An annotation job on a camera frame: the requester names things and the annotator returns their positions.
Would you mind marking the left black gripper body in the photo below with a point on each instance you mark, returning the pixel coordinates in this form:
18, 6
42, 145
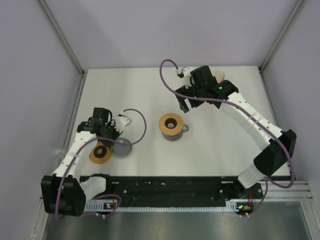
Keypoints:
110, 131

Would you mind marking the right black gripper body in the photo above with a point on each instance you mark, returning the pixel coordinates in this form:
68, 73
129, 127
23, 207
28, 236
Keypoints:
192, 91

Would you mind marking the grey glass server carafe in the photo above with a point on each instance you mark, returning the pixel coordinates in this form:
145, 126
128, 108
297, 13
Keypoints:
177, 136

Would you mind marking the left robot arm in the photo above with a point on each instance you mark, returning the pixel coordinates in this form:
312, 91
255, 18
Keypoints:
63, 193

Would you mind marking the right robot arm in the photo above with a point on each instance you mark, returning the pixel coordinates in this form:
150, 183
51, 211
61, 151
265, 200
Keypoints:
277, 146

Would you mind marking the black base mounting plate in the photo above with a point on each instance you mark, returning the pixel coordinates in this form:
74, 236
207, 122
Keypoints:
179, 191

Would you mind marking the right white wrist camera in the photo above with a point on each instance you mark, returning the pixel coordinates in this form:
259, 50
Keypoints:
185, 73

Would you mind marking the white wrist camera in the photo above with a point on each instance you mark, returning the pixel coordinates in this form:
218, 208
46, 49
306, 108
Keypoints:
121, 121
185, 73

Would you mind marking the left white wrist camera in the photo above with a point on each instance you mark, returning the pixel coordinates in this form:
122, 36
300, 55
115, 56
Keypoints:
121, 121

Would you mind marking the right aluminium frame post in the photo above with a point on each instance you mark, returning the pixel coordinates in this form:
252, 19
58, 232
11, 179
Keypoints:
298, 6

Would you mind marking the aluminium frame post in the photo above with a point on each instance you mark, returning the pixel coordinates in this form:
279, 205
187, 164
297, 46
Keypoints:
60, 36
298, 6

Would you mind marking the grey slotted cable duct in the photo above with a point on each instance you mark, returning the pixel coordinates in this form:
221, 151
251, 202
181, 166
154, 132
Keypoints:
104, 206

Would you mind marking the left aluminium frame post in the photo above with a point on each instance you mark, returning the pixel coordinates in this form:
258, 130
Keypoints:
60, 36

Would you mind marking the aluminium front rail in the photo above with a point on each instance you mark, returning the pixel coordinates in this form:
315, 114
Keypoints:
298, 191

